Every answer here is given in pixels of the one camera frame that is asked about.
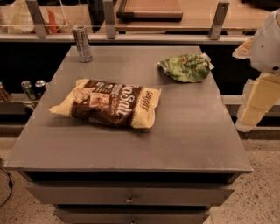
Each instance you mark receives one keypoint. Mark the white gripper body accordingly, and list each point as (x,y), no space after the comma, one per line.
(266,51)

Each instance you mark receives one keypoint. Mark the brown chip bag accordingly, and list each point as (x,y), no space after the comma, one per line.
(111,103)

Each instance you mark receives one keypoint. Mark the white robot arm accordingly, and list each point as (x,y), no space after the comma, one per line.
(263,49)

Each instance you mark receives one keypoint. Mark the green chip bag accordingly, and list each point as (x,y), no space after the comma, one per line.
(185,68)

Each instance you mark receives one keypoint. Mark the white orange bag behind glass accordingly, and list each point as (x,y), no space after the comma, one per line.
(16,18)

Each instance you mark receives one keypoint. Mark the silver can on table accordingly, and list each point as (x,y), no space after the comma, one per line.
(81,40)

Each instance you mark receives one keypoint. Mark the dark can on shelf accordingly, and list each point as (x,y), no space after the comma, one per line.
(40,87)

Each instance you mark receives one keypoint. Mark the upper drawer with knob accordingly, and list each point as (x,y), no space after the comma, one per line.
(147,195)

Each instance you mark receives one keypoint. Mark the drawer with knob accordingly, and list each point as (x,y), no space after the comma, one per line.
(147,195)
(130,216)

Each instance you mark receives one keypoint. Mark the lower drawer with knob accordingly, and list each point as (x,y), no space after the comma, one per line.
(130,216)

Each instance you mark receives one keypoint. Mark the silver can on shelf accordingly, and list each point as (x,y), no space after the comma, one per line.
(28,90)

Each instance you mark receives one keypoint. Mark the low side shelf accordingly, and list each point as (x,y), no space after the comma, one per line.
(17,111)

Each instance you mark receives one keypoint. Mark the brown can at left edge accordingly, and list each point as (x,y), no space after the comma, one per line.
(4,94)

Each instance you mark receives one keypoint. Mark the right metal bracket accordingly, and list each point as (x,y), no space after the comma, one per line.
(218,20)

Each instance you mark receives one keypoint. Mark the metal bracket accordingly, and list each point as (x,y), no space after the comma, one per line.
(37,19)
(218,20)
(109,14)

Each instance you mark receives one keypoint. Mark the wooden tray with dark frame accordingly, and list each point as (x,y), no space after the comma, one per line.
(149,9)

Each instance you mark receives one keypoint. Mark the middle metal bracket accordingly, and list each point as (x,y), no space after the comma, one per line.
(109,14)

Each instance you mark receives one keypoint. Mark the left metal bracket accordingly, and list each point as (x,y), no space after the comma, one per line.
(37,19)

